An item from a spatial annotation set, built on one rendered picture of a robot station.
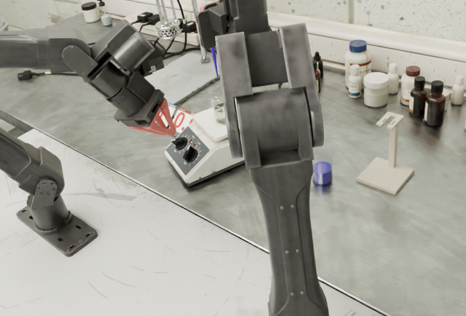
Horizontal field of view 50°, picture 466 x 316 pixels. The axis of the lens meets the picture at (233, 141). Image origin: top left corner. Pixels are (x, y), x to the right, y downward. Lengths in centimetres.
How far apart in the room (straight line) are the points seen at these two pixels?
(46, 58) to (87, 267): 37
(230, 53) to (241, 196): 53
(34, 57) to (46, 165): 20
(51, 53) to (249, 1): 33
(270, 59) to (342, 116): 69
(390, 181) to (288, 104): 55
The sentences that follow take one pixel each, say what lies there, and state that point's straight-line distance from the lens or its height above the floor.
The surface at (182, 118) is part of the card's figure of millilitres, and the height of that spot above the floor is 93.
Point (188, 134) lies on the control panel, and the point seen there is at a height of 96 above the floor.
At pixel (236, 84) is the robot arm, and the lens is 48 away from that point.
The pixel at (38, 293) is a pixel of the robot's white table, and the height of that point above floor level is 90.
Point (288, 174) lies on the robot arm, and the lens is 49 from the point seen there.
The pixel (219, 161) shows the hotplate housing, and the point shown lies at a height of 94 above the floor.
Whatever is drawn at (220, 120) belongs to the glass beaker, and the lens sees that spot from 104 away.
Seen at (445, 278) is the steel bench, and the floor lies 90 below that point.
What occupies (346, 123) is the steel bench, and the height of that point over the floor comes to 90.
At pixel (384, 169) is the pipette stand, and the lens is 102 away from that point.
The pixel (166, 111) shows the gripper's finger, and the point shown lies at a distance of 96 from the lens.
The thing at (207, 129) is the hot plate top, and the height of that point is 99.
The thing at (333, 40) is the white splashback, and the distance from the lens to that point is 139.
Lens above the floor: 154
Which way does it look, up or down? 34 degrees down
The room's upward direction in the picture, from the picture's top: 10 degrees counter-clockwise
